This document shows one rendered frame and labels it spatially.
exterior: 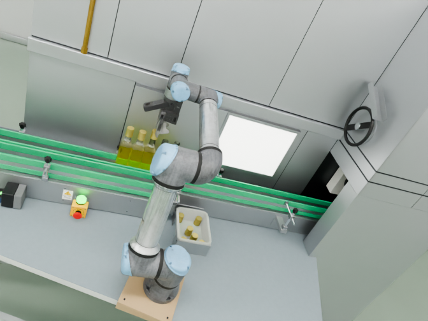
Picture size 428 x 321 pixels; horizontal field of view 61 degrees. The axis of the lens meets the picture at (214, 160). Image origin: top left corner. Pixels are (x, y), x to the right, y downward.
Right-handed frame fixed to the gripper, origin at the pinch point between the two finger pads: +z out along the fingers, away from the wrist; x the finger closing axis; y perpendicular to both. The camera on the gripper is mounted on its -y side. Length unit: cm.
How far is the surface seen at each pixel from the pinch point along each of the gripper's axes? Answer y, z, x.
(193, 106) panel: 15.8, -12.7, 11.7
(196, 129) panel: 21.4, -0.1, 11.7
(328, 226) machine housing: 101, 20, -22
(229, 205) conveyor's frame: 49, 31, -7
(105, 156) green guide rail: -19.7, 23.1, 3.5
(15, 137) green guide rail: -61, 23, 4
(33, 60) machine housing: -58, -12, 16
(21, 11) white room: -139, 77, 312
